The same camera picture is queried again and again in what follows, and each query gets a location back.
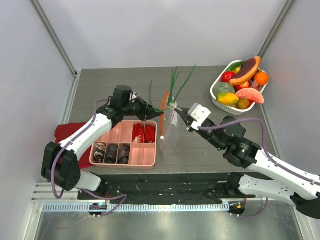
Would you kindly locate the red folded cloth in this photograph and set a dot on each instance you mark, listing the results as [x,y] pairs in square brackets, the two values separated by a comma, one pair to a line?
[64,131]

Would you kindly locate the toy watermelon slice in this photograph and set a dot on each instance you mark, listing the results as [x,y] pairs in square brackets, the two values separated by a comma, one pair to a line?
[251,94]

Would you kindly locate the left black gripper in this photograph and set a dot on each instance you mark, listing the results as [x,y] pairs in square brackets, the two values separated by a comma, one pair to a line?
[147,111]

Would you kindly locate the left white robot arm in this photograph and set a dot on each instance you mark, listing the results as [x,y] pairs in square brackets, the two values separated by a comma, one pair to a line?
[60,163]

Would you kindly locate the toy yellow lemon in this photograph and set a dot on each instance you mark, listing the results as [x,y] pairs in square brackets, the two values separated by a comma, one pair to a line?
[243,103]

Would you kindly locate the toy green melon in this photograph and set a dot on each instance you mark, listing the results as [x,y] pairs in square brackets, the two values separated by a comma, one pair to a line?
[223,87]

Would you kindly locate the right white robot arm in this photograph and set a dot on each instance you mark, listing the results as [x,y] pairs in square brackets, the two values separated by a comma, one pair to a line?
[286,182]

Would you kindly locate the white plastic fruit basket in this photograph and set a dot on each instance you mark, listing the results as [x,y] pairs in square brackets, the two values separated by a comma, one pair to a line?
[248,84]

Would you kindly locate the toy green onion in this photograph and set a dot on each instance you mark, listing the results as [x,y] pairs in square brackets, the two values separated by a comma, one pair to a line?
[172,100]

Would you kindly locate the white slotted cable duct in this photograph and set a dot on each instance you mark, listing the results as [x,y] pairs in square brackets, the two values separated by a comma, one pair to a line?
[96,207]

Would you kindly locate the rose pattern rolled tie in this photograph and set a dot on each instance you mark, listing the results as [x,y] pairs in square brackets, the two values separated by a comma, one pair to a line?
[99,152]

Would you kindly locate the toy red apple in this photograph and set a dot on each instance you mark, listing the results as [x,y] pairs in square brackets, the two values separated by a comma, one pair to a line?
[227,76]

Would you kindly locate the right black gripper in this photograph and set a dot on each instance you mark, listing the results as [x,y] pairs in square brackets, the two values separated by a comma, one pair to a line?
[191,121]

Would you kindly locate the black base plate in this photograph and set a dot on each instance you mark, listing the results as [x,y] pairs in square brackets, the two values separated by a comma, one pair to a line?
[170,189]

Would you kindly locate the toy yellow green mango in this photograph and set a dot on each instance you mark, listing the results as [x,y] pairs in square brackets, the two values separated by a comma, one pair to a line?
[228,99]

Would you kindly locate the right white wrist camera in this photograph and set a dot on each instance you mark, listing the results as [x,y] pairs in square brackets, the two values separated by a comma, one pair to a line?
[199,114]

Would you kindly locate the toy green pepper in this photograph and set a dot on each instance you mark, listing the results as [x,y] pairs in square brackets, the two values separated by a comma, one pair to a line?
[235,65]

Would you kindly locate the brown blue floral rolled tie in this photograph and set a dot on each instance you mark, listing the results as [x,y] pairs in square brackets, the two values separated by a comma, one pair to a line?
[111,154]

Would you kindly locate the toy orange fruit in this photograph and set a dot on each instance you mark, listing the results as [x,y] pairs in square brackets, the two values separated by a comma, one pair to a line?
[261,78]

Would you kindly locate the clear orange zip top bag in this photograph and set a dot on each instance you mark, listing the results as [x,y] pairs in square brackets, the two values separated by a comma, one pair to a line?
[169,133]

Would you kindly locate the red sock with white trim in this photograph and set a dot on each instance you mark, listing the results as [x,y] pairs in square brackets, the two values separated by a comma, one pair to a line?
[138,133]

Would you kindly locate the red folded sock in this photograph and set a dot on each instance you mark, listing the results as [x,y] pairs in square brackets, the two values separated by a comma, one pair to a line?
[149,134]

